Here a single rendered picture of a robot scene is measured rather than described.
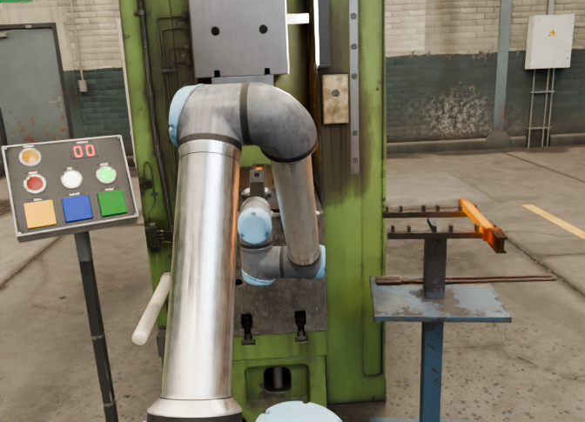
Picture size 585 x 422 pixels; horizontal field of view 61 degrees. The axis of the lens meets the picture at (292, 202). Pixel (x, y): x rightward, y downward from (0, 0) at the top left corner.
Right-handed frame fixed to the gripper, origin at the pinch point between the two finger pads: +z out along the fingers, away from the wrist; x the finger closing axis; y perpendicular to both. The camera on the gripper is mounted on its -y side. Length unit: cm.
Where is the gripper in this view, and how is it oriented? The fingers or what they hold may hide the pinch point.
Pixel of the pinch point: (257, 188)
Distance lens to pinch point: 167.7
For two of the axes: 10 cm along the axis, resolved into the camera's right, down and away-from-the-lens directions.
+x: 10.0, -0.5, 0.3
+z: -0.4, -2.6, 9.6
